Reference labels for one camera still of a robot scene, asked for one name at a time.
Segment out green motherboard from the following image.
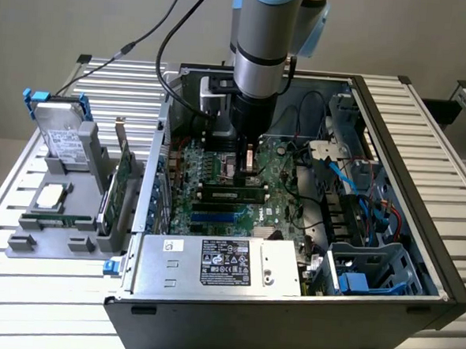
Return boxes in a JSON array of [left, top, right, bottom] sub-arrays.
[[164, 129, 312, 244]]

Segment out thick black cable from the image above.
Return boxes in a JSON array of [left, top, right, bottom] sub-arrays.
[[152, 0, 223, 122]]

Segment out hard disk with blue bracket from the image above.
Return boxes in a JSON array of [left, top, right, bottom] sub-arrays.
[[18, 88, 96, 174]]

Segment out blue RAM slot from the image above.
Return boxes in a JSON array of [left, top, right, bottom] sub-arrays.
[[190, 210, 236, 224]]

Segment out silver chipset heat sink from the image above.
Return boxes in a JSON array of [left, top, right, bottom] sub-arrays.
[[251, 224, 287, 242]]

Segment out black power wire bundle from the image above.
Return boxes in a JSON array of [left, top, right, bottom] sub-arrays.
[[279, 88, 331, 161]]

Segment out green RAM stick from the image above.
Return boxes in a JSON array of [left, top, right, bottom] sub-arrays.
[[19, 210, 94, 231]]

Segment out blue case latch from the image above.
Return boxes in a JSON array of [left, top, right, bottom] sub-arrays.
[[101, 254, 121, 280]]

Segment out black box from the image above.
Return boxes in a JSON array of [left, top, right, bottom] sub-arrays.
[[419, 97, 460, 126]]

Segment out blue SATA wire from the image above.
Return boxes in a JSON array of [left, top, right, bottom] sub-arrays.
[[315, 156, 393, 233]]

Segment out open black PC case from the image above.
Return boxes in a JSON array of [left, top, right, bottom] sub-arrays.
[[100, 58, 466, 349]]

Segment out green graphics card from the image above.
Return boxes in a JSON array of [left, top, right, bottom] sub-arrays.
[[96, 114, 139, 237]]

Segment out black case fan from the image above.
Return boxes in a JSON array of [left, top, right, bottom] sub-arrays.
[[329, 192, 380, 250]]

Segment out black RAM slot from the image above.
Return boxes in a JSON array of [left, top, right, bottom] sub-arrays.
[[192, 199, 249, 216]]

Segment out CPU socket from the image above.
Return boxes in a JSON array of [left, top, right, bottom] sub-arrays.
[[215, 152, 267, 189]]

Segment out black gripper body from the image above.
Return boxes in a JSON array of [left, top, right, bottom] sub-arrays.
[[229, 90, 279, 143]]

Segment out silver power supply unit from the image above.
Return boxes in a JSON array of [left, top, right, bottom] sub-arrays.
[[130, 230, 307, 303]]

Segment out red wire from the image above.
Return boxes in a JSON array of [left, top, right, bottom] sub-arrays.
[[374, 194, 406, 243]]

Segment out grey parts rack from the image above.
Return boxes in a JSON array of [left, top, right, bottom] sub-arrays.
[[5, 116, 151, 265]]

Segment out black RAM stick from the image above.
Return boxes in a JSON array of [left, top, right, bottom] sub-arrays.
[[197, 182, 272, 206]]

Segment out grey cable with connector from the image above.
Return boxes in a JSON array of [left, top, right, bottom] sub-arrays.
[[57, 0, 187, 103]]

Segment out silver CPU chip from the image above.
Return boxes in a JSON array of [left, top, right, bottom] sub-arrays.
[[32, 182, 70, 213]]

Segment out grey disk bay cage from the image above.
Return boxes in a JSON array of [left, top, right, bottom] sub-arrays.
[[315, 238, 426, 302]]

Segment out silver drive cage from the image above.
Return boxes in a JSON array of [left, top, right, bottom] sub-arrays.
[[305, 91, 385, 201]]

